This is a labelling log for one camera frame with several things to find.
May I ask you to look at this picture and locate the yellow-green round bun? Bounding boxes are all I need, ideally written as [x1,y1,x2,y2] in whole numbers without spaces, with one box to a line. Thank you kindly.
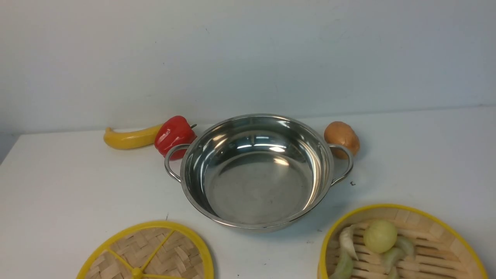
[363,219,398,254]

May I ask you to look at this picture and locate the yellow toy banana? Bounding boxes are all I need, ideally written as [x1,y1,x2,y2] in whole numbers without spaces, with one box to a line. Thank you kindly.
[103,125,162,150]

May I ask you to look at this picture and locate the pale green dumpling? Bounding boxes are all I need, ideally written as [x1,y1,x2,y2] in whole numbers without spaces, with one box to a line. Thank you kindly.
[339,224,358,261]

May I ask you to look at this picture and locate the yellow woven steamer lid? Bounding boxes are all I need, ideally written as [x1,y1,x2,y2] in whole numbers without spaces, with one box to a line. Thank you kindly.
[77,220,215,279]

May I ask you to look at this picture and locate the red toy bell pepper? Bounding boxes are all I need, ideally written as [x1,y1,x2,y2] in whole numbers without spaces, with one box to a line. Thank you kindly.
[154,116,197,157]

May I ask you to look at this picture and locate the brown toy potato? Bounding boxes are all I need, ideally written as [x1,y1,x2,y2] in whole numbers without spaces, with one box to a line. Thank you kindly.
[324,121,361,157]

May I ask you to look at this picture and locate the yellow bamboo steamer basket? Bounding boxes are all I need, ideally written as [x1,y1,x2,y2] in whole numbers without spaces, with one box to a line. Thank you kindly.
[317,204,489,279]

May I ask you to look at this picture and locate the stainless steel pot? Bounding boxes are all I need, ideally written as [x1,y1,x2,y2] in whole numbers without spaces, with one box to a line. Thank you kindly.
[164,114,354,233]

